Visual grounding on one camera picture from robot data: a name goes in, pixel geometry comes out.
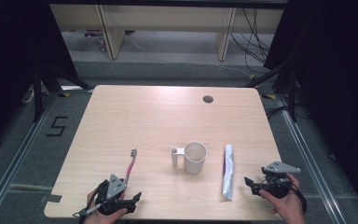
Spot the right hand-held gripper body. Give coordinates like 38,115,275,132
260,161,302,200

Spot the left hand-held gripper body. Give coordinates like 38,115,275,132
94,174,138,217

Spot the pink toothbrush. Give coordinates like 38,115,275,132
122,148,138,189

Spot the white toothpaste tube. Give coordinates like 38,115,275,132
221,144,235,202

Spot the white cup with side holder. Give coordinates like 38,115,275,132
171,141,208,175

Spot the person's right hand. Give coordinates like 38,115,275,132
258,173,306,224

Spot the person's left hand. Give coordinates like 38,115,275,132
83,189,129,224

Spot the grey plug of left gripper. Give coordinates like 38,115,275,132
72,206,103,217

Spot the black tape strip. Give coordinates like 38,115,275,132
39,193,63,204

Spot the black metal stand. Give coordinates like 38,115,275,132
32,60,93,123
244,60,298,123

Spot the black tape floor number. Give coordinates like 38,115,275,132
45,116,70,137

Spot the black curtain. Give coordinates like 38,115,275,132
0,0,80,157
262,0,358,216

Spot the small red green floor clutter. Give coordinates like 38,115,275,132
81,29,107,53

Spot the light wooden shelf unit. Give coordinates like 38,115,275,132
49,3,285,63

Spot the black strap of left gripper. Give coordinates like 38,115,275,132
86,179,109,216

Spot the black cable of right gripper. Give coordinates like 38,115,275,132
291,181,309,217

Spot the aluminium floor rail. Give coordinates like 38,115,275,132
0,91,60,224
275,92,351,224

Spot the white floor cable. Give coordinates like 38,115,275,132
213,63,254,77

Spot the bundle of black cables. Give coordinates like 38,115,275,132
229,7,270,75

